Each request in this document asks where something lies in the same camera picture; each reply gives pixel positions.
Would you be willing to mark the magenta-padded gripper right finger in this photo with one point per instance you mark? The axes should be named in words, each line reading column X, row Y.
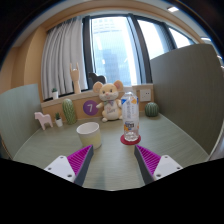
column 165, row 165

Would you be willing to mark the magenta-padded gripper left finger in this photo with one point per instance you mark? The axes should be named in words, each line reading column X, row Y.
column 60, row 166

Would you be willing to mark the clear plastic drink bottle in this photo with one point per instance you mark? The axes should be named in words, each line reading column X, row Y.
column 130, row 116

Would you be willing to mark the small plant in white pot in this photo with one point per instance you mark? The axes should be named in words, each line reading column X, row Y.
column 59, row 122
column 55, row 95

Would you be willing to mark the flat round red coaster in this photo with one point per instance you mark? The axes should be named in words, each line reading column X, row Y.
column 124, row 141

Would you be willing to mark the pink horse figurine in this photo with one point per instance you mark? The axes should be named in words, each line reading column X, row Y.
column 43, row 119

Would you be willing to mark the tall green cactus ornament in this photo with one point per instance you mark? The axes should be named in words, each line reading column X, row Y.
column 69, row 111

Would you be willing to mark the round green cactus ornament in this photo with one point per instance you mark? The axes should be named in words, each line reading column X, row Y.
column 151, row 109

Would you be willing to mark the wooden windowsill ledge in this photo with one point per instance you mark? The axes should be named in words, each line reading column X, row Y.
column 55, row 106

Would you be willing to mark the green desk partition panel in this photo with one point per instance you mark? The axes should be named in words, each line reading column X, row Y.
column 18, row 116

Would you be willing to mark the round purple sign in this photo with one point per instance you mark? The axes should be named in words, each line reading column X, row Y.
column 89, row 107

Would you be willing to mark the grey desk partition panel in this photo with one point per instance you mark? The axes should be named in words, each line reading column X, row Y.
column 186, row 93

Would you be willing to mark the beige plush mouse toy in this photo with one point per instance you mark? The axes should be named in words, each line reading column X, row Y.
column 109, row 100

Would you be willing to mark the wooden hand model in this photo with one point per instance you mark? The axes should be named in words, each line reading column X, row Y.
column 76, row 80

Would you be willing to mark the black horse figurine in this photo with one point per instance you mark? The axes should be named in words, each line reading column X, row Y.
column 96, row 79

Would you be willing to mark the white pleated curtain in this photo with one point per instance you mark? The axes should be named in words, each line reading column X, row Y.
column 63, row 56

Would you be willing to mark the large glass window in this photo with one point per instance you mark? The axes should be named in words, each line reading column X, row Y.
column 111, row 50

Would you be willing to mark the ceiling strip lights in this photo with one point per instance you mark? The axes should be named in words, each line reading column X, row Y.
column 173, row 9

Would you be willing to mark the white wall socket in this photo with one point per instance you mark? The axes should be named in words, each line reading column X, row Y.
column 145, row 95

